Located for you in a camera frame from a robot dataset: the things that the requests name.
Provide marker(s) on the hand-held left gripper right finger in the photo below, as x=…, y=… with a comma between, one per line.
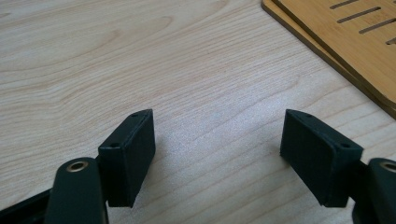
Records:
x=317, y=160

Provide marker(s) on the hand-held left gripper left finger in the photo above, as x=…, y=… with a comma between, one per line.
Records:
x=126, y=161

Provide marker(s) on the slotted bamboo tray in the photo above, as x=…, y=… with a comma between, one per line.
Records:
x=351, y=40

